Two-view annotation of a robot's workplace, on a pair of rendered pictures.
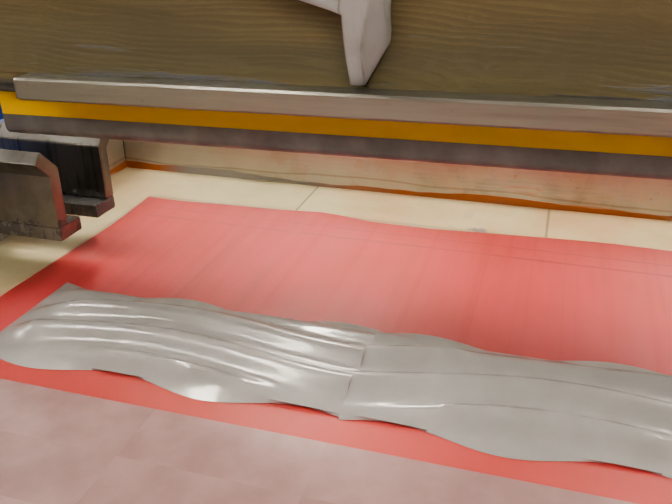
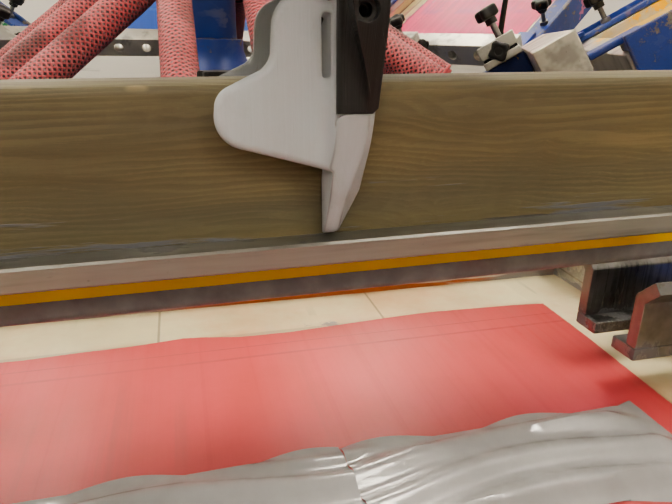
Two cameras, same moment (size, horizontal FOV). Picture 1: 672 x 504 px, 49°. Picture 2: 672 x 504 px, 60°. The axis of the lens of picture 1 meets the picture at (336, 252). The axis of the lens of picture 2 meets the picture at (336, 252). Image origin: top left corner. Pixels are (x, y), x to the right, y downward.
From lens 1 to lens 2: 0.15 m
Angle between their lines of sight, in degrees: 30
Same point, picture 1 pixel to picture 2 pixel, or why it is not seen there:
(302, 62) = (267, 216)
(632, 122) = (555, 233)
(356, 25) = (346, 179)
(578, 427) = (562, 484)
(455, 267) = (342, 363)
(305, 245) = (197, 377)
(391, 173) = not seen: hidden behind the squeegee
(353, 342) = (331, 468)
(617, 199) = not seen: hidden behind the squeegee
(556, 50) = (488, 183)
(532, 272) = (401, 351)
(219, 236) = (100, 391)
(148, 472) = not seen: outside the picture
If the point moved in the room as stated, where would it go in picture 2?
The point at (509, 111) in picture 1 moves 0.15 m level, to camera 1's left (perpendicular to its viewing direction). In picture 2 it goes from (468, 238) to (120, 313)
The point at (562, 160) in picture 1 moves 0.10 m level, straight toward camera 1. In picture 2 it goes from (482, 267) to (618, 371)
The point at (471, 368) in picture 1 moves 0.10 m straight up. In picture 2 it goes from (443, 458) to (461, 273)
